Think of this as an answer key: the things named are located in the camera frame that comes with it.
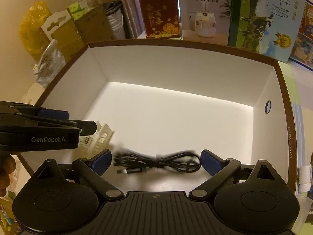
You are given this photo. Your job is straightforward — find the silver plastic bag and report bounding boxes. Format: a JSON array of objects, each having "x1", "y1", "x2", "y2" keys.
[{"x1": 33, "y1": 39, "x2": 66, "y2": 89}]

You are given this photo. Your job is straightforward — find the white small bottle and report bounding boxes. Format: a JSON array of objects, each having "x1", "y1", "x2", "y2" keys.
[{"x1": 299, "y1": 164, "x2": 312, "y2": 193}]

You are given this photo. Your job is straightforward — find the black usb cable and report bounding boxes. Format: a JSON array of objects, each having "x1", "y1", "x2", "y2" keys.
[{"x1": 112, "y1": 148, "x2": 202, "y2": 176}]

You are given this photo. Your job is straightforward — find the checkered tablecloth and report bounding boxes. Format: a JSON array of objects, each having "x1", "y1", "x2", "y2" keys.
[{"x1": 277, "y1": 61, "x2": 312, "y2": 195}]

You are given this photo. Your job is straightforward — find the brown cardboard storage box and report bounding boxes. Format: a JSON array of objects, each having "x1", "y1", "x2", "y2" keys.
[{"x1": 18, "y1": 38, "x2": 298, "y2": 194}]

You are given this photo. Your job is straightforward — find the white humidifier box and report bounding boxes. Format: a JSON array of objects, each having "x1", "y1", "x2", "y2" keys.
[{"x1": 179, "y1": 0, "x2": 231, "y2": 46}]

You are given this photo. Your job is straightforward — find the red gift box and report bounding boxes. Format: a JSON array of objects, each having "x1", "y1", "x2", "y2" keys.
[{"x1": 139, "y1": 0, "x2": 181, "y2": 39}]

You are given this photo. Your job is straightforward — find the left hand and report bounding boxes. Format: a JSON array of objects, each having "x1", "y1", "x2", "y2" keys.
[{"x1": 0, "y1": 152, "x2": 16, "y2": 197}]

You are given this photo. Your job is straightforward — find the brown cardboard carton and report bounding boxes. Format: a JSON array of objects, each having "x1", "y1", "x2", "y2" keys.
[{"x1": 72, "y1": 0, "x2": 126, "y2": 43}]

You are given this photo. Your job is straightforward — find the yellow plastic bag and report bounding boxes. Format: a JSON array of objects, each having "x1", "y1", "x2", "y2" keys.
[{"x1": 19, "y1": 1, "x2": 52, "y2": 62}]

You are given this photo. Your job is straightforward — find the green milk carton box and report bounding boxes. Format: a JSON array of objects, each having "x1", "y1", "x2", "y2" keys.
[{"x1": 228, "y1": 0, "x2": 306, "y2": 63}]

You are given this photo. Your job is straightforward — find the blue milk carton box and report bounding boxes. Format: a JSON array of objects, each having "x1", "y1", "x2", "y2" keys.
[{"x1": 290, "y1": 0, "x2": 313, "y2": 71}]

